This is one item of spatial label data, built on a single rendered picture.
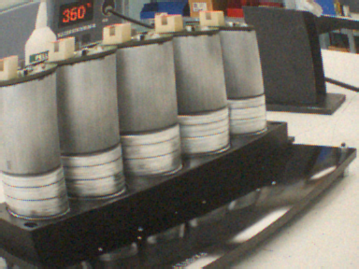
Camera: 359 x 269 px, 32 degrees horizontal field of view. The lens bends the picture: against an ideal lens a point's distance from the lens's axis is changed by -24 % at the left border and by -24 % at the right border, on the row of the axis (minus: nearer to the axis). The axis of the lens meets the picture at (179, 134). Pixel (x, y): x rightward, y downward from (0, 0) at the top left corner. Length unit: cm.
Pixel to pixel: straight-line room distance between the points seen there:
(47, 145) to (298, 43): 26
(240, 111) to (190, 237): 8
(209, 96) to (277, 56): 19
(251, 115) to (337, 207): 6
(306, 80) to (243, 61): 16
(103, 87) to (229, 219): 5
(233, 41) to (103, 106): 8
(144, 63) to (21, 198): 7
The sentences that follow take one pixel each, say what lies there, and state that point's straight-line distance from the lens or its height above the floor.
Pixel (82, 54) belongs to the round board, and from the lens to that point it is 21.
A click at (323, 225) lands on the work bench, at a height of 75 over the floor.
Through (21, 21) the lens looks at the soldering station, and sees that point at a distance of 68.
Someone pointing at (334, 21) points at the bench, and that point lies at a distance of 215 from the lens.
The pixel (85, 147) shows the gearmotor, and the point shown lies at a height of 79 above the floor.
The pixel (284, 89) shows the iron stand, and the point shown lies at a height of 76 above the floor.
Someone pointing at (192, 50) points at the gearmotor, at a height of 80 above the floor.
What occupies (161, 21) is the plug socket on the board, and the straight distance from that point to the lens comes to 25.
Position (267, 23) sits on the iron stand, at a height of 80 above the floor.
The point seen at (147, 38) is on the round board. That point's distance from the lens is 23.
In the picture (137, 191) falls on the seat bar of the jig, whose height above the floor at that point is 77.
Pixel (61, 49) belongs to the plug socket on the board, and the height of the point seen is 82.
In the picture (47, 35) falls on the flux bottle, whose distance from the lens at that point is 58.
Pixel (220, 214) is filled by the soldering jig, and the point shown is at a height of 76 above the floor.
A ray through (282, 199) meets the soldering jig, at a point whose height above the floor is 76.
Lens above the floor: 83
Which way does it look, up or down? 12 degrees down
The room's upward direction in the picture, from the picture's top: 4 degrees counter-clockwise
